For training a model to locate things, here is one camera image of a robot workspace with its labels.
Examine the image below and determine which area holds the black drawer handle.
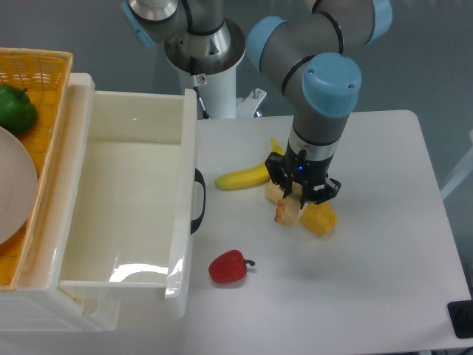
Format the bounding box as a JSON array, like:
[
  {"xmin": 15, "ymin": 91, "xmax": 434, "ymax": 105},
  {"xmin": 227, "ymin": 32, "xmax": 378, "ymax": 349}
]
[{"xmin": 191, "ymin": 168, "xmax": 207, "ymax": 234}]

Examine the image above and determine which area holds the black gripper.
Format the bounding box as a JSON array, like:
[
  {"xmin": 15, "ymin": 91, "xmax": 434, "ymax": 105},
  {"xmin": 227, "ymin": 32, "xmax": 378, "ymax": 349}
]
[{"xmin": 265, "ymin": 128, "xmax": 341, "ymax": 209}]

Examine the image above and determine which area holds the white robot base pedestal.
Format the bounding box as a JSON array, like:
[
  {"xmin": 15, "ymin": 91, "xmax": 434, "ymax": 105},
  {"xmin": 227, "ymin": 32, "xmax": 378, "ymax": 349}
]
[{"xmin": 176, "ymin": 58, "xmax": 267, "ymax": 120}]

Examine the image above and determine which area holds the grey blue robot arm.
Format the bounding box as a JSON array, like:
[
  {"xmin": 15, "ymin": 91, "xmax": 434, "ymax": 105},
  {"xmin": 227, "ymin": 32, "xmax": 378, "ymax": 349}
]
[{"xmin": 122, "ymin": 1, "xmax": 392, "ymax": 205}]

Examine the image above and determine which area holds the round bread roll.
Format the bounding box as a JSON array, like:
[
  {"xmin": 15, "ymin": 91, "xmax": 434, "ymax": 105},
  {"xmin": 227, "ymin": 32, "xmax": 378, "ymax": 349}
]
[{"xmin": 265, "ymin": 181, "xmax": 302, "ymax": 203}]

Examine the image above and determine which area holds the green bell pepper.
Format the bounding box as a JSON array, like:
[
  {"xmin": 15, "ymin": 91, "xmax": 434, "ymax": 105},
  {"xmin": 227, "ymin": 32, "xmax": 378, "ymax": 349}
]
[{"xmin": 1, "ymin": 84, "xmax": 38, "ymax": 135}]

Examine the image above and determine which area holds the yellow bell pepper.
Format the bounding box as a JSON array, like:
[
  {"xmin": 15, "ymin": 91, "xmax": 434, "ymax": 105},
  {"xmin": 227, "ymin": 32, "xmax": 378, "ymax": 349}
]
[{"xmin": 299, "ymin": 202, "xmax": 337, "ymax": 236}]

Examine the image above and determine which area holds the beige plate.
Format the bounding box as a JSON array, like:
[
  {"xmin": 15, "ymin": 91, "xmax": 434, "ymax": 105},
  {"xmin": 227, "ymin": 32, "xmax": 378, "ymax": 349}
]
[{"xmin": 1, "ymin": 128, "xmax": 38, "ymax": 243}]

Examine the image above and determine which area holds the yellow banana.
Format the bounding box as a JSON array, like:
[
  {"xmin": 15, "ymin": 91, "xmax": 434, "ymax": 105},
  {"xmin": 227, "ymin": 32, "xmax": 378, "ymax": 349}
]
[{"xmin": 214, "ymin": 159, "xmax": 270, "ymax": 192}]

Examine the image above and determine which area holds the red bell pepper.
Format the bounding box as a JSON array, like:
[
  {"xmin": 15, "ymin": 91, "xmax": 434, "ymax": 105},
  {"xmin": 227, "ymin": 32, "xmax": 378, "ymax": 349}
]
[{"xmin": 208, "ymin": 249, "xmax": 256, "ymax": 284}]

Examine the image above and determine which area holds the square toasted bread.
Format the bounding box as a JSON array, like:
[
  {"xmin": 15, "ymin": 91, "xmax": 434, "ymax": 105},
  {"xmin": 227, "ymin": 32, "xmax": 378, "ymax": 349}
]
[{"xmin": 274, "ymin": 195, "xmax": 303, "ymax": 227}]

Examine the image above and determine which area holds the yellow woven basket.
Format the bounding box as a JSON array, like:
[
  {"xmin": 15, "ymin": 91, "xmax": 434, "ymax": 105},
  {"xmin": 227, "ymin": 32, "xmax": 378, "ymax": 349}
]
[{"xmin": 1, "ymin": 47, "xmax": 73, "ymax": 292}]

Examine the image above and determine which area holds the black device at edge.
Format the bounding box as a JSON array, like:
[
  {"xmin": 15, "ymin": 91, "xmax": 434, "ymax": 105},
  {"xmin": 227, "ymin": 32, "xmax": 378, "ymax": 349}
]
[{"xmin": 447, "ymin": 300, "xmax": 473, "ymax": 339}]

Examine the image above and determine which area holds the white drawer cabinet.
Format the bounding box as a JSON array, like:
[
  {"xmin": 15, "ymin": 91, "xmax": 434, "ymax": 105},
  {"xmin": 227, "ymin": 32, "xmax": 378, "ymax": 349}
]
[{"xmin": 0, "ymin": 72, "xmax": 123, "ymax": 333}]

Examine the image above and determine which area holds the upper white drawer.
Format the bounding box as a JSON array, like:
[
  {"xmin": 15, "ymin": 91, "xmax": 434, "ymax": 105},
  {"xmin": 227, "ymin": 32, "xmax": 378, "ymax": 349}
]
[{"xmin": 59, "ymin": 89, "xmax": 199, "ymax": 318}]

